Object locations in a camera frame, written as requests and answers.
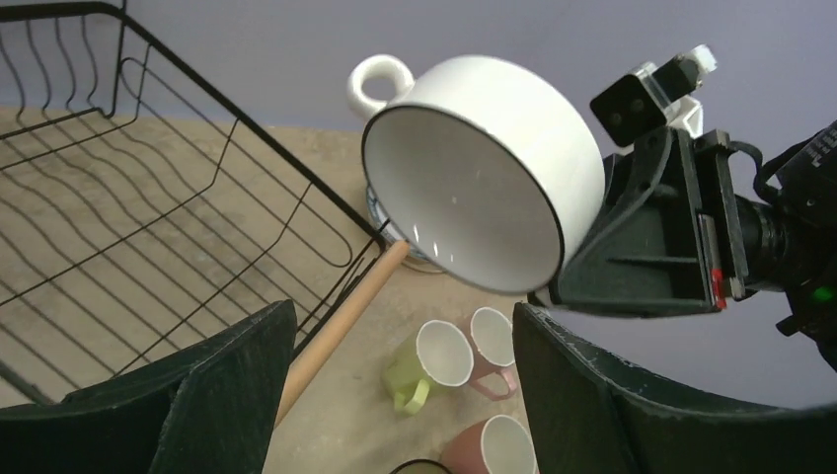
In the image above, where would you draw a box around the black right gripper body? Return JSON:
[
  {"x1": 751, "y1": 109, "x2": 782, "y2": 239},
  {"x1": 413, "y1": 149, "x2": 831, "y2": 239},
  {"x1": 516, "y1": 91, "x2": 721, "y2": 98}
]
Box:
[{"x1": 526, "y1": 126, "x2": 763, "y2": 319}]

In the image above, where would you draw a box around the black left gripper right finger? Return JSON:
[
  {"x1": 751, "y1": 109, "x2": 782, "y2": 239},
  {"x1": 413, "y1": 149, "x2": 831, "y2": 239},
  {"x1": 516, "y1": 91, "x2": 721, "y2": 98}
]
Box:
[{"x1": 512, "y1": 303, "x2": 836, "y2": 473}]

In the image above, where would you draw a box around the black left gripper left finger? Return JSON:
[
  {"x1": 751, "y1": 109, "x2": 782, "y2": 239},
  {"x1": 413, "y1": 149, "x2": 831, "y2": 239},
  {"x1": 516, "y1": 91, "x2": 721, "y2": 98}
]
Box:
[{"x1": 1, "y1": 300, "x2": 296, "y2": 473}]

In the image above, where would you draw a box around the light pink mug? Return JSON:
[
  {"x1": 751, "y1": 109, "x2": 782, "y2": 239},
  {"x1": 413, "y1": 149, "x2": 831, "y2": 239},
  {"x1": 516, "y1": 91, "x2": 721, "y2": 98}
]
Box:
[{"x1": 460, "y1": 307, "x2": 518, "y2": 401}]

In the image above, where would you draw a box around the yellow-green mug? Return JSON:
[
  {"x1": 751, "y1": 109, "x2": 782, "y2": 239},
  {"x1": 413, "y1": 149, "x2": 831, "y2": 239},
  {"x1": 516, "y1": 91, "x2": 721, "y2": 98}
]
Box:
[{"x1": 382, "y1": 320, "x2": 475, "y2": 416}]

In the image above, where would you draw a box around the white cup with handle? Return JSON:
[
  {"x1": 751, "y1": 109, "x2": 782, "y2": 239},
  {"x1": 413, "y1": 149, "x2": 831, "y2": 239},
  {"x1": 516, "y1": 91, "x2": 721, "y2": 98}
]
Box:
[{"x1": 346, "y1": 54, "x2": 605, "y2": 294}]

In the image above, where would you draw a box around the dark blue beige bowl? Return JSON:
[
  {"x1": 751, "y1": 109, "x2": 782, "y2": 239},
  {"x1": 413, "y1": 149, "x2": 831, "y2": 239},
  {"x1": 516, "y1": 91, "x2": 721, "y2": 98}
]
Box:
[{"x1": 390, "y1": 458, "x2": 451, "y2": 474}]

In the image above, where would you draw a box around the dusty pink mug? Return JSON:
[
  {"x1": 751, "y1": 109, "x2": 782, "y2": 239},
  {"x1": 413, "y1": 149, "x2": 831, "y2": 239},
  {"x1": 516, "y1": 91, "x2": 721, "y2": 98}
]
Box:
[{"x1": 440, "y1": 415, "x2": 539, "y2": 474}]

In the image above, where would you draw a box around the black wire dish rack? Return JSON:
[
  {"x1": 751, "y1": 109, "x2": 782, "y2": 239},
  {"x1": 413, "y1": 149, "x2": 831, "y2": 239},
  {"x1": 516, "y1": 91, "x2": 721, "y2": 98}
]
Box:
[{"x1": 1, "y1": 1, "x2": 406, "y2": 407}]

